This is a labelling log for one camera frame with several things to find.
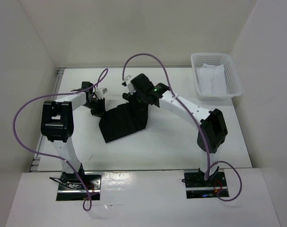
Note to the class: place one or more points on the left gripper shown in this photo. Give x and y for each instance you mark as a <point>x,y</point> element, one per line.
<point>101,109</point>

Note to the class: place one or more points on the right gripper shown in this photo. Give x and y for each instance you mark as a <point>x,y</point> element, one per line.
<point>133,97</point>

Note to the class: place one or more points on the black pleated skirt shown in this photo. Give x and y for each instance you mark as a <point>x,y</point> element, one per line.
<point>123,120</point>

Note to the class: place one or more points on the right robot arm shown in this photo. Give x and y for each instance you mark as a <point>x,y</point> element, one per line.
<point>211,125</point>

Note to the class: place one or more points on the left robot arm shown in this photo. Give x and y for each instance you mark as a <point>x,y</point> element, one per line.
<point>57,125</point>

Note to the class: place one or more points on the white folded cloth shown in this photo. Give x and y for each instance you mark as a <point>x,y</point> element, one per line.
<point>212,79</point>

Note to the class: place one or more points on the white plastic lattice basket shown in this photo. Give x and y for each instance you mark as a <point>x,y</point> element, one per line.
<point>233,83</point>

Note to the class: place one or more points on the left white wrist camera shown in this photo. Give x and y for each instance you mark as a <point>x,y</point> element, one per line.
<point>100,92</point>

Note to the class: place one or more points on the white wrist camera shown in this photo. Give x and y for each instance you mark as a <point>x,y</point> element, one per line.
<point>100,92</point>
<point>126,82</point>

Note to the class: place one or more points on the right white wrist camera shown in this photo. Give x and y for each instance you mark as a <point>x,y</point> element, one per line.
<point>126,82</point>

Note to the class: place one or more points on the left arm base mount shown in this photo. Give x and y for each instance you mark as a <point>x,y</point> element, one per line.
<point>75,191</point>

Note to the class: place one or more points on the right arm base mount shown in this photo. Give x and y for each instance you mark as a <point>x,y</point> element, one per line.
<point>197,188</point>

